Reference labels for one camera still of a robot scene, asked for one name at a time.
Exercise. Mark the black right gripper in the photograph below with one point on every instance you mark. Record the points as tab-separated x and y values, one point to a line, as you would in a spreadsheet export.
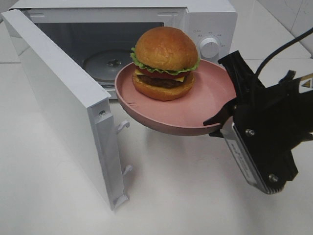
280	120

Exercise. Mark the pink round plate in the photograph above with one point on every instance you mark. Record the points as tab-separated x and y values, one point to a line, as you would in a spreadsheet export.
183	116

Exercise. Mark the burger with lettuce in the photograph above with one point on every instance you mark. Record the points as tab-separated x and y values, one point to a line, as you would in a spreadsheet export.
164	58

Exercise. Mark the white microwave door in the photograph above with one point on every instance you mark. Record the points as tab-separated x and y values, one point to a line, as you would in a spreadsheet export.
74	105

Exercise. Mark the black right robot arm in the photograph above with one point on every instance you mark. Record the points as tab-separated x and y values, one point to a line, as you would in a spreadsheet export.
270	120

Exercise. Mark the upper white microwave knob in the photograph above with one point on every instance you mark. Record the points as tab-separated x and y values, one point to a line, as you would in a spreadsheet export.
209	47

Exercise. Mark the white microwave oven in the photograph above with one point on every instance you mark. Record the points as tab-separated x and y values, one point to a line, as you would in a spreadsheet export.
82	28

